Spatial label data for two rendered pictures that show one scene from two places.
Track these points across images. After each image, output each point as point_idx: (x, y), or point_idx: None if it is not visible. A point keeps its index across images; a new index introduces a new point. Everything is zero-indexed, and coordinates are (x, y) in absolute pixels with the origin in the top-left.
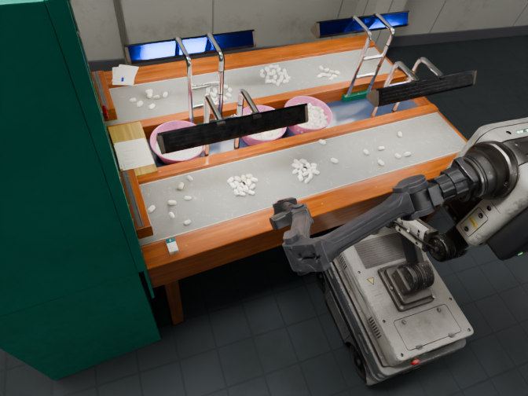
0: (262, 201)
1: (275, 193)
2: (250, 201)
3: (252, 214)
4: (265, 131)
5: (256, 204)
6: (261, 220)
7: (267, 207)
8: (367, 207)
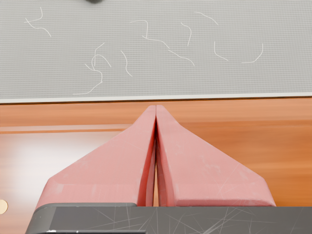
0: (121, 49)
1: (217, 24)
2: (58, 31)
3: (13, 118)
4: None
5: (82, 59)
6: (29, 189)
7: (133, 98)
8: None
